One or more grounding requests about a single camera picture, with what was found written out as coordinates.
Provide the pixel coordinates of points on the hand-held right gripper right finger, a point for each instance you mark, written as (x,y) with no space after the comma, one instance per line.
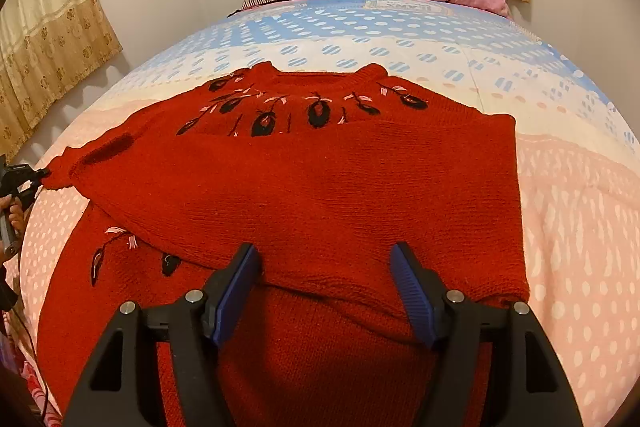
(412,287)

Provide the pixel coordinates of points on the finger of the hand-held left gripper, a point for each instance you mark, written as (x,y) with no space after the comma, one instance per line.
(41,174)

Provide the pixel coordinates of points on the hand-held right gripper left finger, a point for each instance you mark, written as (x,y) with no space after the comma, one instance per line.
(235,287)

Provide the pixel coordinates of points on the red knit sweater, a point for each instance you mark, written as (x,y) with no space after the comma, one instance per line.
(320,187)

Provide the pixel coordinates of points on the person's left hand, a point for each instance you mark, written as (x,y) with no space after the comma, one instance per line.
(15,217)

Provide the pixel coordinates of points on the dotted pastel blanket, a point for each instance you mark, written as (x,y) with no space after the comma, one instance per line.
(565,187)

